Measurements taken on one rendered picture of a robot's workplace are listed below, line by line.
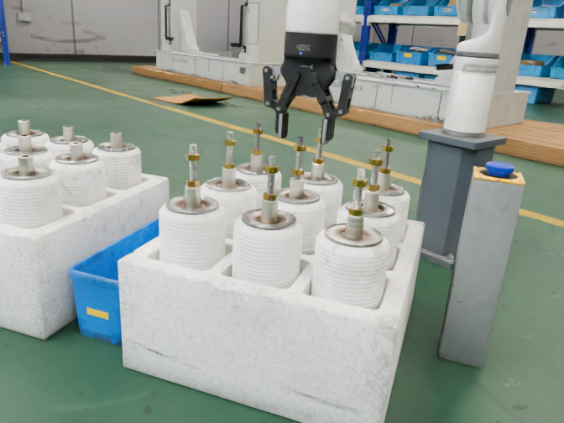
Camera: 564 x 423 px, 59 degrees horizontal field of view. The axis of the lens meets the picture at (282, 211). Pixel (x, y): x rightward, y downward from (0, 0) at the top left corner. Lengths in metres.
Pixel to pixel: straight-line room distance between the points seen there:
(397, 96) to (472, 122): 1.96
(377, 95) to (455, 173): 2.08
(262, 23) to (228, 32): 4.23
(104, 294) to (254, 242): 0.29
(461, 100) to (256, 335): 0.74
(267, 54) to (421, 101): 1.62
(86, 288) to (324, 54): 0.51
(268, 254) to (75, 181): 0.44
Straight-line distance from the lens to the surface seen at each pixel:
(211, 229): 0.70
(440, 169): 1.20
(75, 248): 0.91
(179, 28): 5.38
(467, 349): 0.89
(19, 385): 0.83
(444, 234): 1.23
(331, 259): 0.62
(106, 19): 7.43
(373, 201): 0.75
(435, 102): 2.99
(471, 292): 0.84
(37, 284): 0.87
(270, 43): 4.25
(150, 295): 0.73
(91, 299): 0.86
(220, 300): 0.67
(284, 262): 0.66
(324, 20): 0.71
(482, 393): 0.86
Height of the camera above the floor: 0.49
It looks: 19 degrees down
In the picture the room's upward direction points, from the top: 4 degrees clockwise
